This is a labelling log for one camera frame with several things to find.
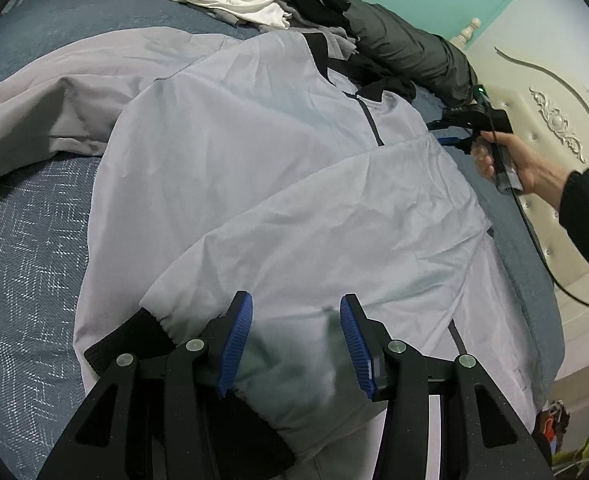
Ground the light grey zip jacket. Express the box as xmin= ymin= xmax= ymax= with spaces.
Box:
xmin=0 ymin=27 xmax=541 ymax=479

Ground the person's right hand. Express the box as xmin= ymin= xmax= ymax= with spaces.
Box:
xmin=481 ymin=131 xmax=571 ymax=210

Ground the colourful clutter on floor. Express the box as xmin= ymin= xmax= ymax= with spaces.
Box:
xmin=532 ymin=400 xmax=589 ymax=479

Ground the cream tufted headboard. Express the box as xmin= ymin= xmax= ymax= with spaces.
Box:
xmin=452 ymin=18 xmax=589 ymax=398

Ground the dark grey rolled duvet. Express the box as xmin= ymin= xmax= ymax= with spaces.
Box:
xmin=49 ymin=0 xmax=478 ymax=109

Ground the black garment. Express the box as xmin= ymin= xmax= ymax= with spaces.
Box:
xmin=288 ymin=0 xmax=416 ymax=103

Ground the blue bed sheet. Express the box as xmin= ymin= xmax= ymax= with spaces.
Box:
xmin=0 ymin=0 xmax=568 ymax=480

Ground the white garment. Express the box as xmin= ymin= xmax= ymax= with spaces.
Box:
xmin=168 ymin=0 xmax=291 ymax=29

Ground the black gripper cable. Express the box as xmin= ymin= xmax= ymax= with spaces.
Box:
xmin=489 ymin=129 xmax=589 ymax=311

